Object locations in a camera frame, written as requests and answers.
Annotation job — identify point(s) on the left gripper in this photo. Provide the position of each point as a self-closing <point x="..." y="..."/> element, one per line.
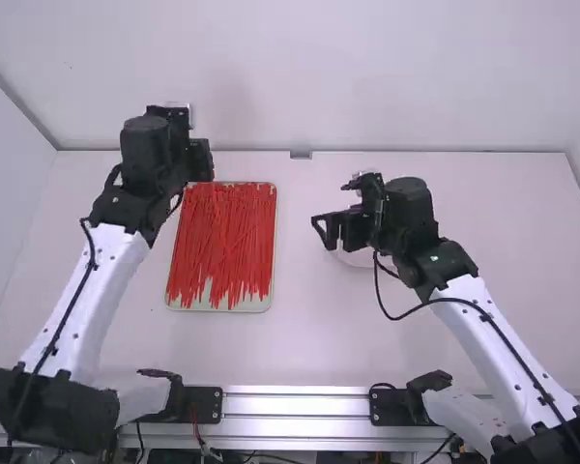
<point x="198" y="159"/>

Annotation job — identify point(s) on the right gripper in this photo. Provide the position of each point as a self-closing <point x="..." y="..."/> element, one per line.
<point x="365" y="227"/>

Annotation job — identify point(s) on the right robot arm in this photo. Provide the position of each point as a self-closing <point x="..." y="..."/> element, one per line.
<point x="478" y="319"/>

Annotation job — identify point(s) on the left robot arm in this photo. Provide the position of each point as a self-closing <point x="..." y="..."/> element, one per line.
<point x="77" y="299"/>

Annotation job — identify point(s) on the white dish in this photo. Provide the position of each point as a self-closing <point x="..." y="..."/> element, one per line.
<point x="353" y="261"/>

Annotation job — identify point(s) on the pale tray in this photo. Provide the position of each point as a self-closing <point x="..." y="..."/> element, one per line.
<point x="256" y="306"/>

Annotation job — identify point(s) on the silver rails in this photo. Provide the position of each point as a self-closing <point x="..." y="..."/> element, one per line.
<point x="295" y="401"/>

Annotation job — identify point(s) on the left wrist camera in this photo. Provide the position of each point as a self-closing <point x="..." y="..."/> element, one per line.
<point x="190" y="116"/>

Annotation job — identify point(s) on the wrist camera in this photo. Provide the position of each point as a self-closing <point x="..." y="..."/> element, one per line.
<point x="190" y="116"/>
<point x="362" y="178"/>

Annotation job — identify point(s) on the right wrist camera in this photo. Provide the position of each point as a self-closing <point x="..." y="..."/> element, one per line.
<point x="362" y="178"/>

